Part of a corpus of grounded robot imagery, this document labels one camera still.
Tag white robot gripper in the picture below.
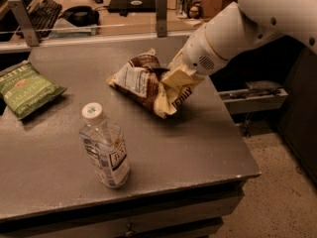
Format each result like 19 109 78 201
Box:
161 2 282 92

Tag brown chip bag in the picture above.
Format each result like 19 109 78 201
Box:
107 49 193 119

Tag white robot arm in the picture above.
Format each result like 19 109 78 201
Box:
168 0 317 90

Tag clear plastic water bottle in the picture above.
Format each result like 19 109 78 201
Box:
79 102 131 188

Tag green jalapeno chip bag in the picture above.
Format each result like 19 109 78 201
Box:
0 60 66 120

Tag small round brown jar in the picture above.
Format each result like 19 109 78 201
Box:
188 6 201 19

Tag green drink can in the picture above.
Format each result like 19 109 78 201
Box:
175 0 192 18

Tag open grey drawer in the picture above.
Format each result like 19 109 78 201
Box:
219 80 288 114

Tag black laptop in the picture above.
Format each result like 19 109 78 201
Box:
108 0 156 13

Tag black headphones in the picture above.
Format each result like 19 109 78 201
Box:
60 6 99 27

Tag grey drawer cabinet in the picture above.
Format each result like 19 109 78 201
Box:
0 178 247 238

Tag black keyboard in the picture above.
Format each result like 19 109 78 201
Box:
29 0 62 38

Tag grey metal bracket middle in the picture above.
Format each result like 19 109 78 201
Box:
156 0 167 38

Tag grey metal bracket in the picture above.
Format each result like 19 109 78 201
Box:
8 0 40 47
156 0 167 38

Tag grey metal bracket left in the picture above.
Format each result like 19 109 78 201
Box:
8 0 40 47

